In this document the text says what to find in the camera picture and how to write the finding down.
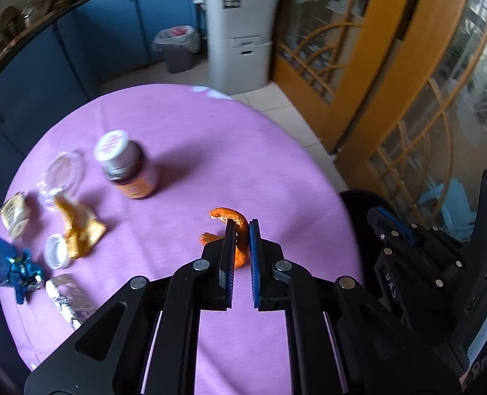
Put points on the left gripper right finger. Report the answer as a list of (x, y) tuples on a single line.
[(276, 282)]

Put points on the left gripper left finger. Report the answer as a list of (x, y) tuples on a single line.
[(204, 285)]

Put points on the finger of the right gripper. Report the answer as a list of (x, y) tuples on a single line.
[(390, 230)]

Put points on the orange peel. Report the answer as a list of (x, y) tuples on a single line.
[(217, 248)]

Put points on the yellow snack wrapper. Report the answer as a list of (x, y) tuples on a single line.
[(82, 228)]

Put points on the brown medicine bottle white cap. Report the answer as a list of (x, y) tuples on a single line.
[(126, 165)]

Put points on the blue foil wrapper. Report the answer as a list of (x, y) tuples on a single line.
[(21, 274)]

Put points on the grey trash bin with bag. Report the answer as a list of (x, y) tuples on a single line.
[(177, 45)]

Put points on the blue kitchen cabinets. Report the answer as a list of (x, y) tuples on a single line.
[(61, 66)]

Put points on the purple tablecloth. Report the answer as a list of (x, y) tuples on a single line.
[(210, 152)]

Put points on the silver foil wrapper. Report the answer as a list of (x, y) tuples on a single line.
[(69, 299)]

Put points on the orange glass door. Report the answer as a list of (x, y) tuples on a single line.
[(396, 92)]

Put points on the small white plastic cup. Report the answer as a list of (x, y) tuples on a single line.
[(56, 252)]

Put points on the clear round plastic lid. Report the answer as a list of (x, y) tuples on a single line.
[(61, 175)]

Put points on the beige snack wrapper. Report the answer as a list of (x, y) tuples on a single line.
[(15, 215)]

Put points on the white tall appliance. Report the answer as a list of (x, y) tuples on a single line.
[(239, 36)]

